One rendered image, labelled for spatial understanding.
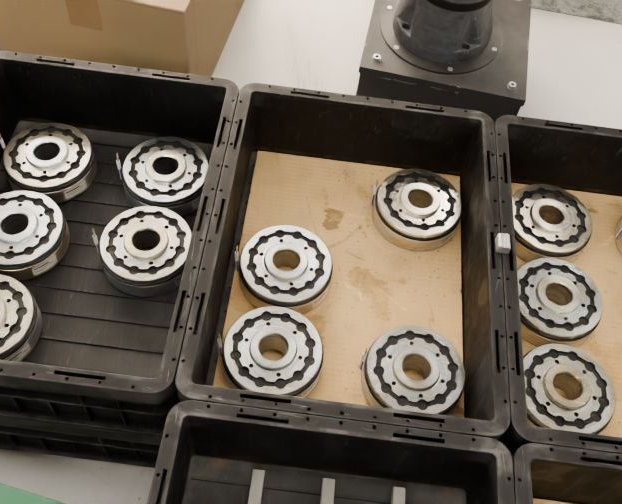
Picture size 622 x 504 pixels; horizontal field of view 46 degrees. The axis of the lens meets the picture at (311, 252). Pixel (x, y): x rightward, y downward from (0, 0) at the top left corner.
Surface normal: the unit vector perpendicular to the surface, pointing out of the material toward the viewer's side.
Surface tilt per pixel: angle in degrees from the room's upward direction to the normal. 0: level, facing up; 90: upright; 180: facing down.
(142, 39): 90
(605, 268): 0
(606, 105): 0
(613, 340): 0
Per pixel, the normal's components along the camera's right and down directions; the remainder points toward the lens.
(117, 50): -0.21, 0.80
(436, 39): -0.25, 0.61
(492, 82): 0.08, -0.52
